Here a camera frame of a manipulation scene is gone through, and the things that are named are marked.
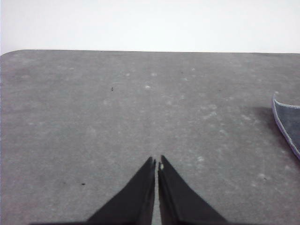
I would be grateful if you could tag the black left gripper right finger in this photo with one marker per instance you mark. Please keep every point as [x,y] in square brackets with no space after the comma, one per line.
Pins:
[180,204]

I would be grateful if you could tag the purple towel with grey hem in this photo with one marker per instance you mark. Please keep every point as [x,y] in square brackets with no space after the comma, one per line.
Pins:
[288,118]

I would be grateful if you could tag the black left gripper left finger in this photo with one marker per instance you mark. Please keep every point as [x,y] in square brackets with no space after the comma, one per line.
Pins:
[133,201]

